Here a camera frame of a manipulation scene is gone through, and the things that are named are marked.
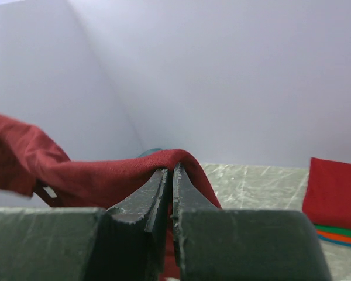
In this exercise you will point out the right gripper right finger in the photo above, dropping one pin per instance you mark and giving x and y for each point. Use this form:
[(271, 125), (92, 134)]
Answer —
[(216, 244)]

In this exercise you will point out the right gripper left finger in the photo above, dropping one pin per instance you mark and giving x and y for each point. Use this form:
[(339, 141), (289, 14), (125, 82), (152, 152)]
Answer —
[(124, 242)]

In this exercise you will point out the dark red t-shirt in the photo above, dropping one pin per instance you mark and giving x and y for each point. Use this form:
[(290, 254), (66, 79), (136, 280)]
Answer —
[(32, 163)]

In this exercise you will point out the blue transparent plastic bin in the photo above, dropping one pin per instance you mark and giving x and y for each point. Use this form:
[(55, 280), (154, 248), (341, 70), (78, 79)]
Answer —
[(150, 152)]

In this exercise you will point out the folded orange t-shirt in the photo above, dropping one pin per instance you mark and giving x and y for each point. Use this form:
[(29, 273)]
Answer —
[(335, 237)]

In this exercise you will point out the folded red t-shirt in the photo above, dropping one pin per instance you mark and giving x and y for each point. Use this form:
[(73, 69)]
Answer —
[(327, 198)]

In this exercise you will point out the folded green t-shirt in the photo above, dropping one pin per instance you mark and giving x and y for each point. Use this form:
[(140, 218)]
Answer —
[(334, 230)]

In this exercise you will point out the folded blue t-shirt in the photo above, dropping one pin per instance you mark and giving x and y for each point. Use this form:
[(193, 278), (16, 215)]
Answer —
[(334, 241)]

